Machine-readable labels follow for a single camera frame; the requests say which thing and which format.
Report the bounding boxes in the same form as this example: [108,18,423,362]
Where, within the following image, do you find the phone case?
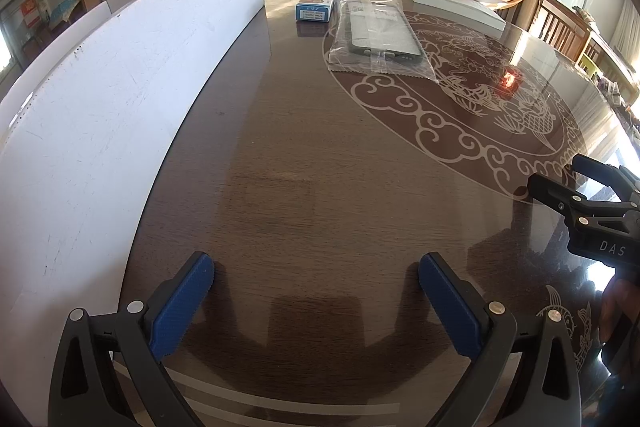
[326,0,436,80]

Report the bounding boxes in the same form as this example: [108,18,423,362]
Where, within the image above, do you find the blue white medicine box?
[295,0,335,23]

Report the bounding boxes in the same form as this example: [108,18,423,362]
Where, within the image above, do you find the person right hand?
[599,275,639,373]

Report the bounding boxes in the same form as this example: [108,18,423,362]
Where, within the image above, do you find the wooden chair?
[528,0,591,64]

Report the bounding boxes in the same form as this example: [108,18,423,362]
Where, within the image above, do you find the white cardboard tray box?
[1,0,264,426]

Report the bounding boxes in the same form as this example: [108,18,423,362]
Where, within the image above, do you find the dining table with chairs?
[20,0,88,43]

